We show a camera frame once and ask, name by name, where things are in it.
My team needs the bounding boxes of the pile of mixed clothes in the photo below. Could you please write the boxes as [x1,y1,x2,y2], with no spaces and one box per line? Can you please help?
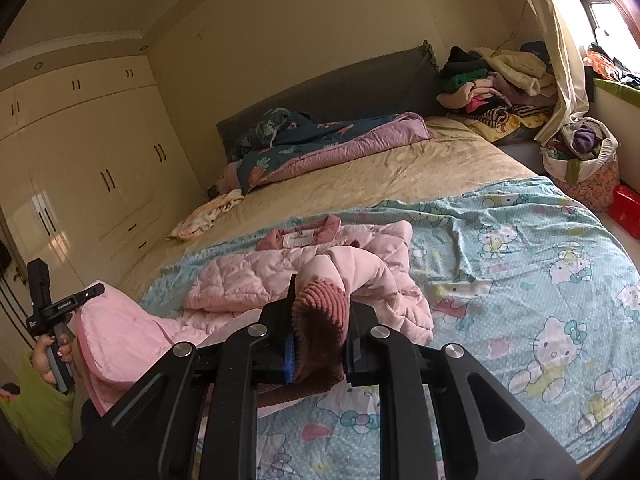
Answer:
[436,42,558,135]

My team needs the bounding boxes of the red box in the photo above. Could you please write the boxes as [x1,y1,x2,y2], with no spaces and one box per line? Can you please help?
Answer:
[611,185,640,242]

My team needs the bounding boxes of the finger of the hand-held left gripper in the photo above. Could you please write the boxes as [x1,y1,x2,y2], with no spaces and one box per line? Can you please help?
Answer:
[69,282,107,308]

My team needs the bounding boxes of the peach floral cloth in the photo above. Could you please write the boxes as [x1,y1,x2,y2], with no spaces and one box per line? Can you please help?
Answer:
[167,189,246,241]

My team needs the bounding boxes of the floral laundry bag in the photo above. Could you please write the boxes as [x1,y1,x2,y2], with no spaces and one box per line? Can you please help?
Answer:
[542,117,621,212]

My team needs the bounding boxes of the person's left hand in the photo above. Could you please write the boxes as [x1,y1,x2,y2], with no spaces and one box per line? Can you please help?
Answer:
[30,332,77,387]

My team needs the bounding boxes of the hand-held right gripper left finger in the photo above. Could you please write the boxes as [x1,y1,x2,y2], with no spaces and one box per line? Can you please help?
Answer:
[95,273,301,480]

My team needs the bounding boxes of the dark floral quilt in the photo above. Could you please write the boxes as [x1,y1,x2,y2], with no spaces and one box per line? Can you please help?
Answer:
[225,107,432,196]

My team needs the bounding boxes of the blue cartoon printed blanket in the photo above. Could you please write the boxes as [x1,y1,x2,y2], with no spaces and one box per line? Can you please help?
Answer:
[140,177,640,480]

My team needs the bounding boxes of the cream wardrobe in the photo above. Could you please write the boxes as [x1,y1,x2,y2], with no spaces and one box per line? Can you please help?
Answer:
[0,30,212,311]

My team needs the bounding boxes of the cream curtain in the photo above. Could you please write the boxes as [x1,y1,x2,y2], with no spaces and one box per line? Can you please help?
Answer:
[525,0,597,144]

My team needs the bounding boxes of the bed with beige sheet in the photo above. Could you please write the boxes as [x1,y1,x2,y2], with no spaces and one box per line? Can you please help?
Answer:
[120,115,640,480]

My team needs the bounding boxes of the person's left forearm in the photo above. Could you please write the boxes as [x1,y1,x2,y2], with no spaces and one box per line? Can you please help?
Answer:
[0,355,77,473]

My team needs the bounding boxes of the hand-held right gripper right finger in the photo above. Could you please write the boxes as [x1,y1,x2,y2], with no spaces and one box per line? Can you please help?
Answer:
[344,300,585,480]

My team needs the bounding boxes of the clothes on windowsill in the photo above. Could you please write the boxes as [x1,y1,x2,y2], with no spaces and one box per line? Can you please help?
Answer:
[582,42,640,92]

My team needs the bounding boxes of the grey headboard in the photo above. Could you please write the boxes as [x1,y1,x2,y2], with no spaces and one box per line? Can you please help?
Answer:
[216,40,442,161]

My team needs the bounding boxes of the window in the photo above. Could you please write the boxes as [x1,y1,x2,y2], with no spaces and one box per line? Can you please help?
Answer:
[530,0,640,56]

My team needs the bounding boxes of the pink quilted jacket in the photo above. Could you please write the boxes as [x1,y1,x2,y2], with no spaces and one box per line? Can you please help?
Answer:
[75,214,436,419]

